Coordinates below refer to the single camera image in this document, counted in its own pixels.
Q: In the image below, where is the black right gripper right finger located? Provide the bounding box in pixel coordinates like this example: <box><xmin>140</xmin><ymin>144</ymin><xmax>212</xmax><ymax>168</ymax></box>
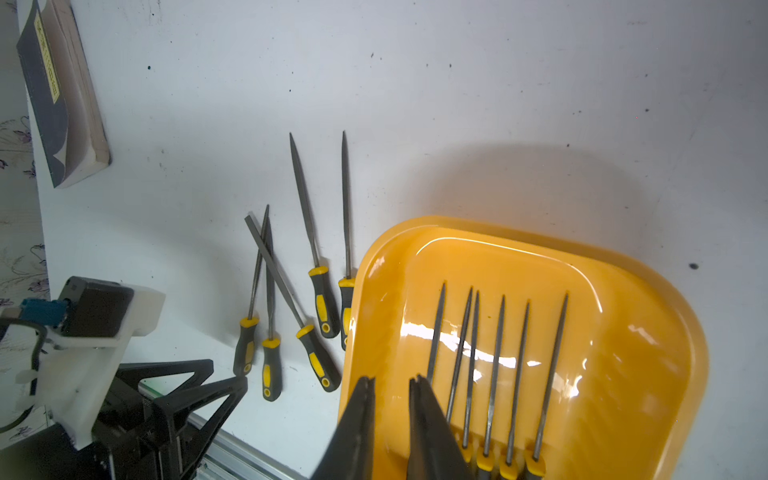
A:
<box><xmin>407</xmin><ymin>375</ymin><xmax>473</xmax><ymax>479</ymax></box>

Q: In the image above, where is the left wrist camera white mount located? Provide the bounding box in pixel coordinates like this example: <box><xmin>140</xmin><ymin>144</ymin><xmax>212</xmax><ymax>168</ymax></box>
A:
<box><xmin>1</xmin><ymin>276</ymin><xmax>166</xmax><ymax>450</ymax></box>

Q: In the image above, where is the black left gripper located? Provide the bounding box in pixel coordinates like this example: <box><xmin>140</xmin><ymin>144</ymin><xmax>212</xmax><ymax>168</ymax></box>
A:
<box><xmin>92</xmin><ymin>359</ymin><xmax>248</xmax><ymax>479</ymax></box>

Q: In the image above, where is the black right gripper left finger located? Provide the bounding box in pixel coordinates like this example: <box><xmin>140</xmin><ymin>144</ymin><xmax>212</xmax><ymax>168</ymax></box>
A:
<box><xmin>311</xmin><ymin>376</ymin><xmax>375</xmax><ymax>480</ymax></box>

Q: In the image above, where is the diagonal file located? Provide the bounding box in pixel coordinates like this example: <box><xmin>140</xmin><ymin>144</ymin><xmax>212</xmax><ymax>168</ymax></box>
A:
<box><xmin>244</xmin><ymin>212</ymin><xmax>341</xmax><ymax>392</ymax></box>

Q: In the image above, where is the file tool moved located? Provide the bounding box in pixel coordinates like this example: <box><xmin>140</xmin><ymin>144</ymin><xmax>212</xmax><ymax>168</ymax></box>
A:
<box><xmin>445</xmin><ymin>287</ymin><xmax>474</xmax><ymax>428</ymax></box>
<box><xmin>461</xmin><ymin>291</ymin><xmax>480</xmax><ymax>465</ymax></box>
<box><xmin>476</xmin><ymin>295</ymin><xmax>506</xmax><ymax>480</ymax></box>
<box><xmin>520</xmin><ymin>292</ymin><xmax>569</xmax><ymax>480</ymax></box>
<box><xmin>499</xmin><ymin>300</ymin><xmax>531</xmax><ymax>479</ymax></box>

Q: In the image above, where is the yellow plastic storage box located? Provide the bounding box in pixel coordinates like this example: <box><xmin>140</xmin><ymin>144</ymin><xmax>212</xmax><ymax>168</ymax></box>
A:
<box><xmin>341</xmin><ymin>216</ymin><xmax>709</xmax><ymax>479</ymax></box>

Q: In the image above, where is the dark blue notebook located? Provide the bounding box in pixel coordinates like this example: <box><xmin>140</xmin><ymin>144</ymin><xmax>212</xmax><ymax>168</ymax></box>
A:
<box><xmin>16</xmin><ymin>1</ymin><xmax>112</xmax><ymax>188</ymax></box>

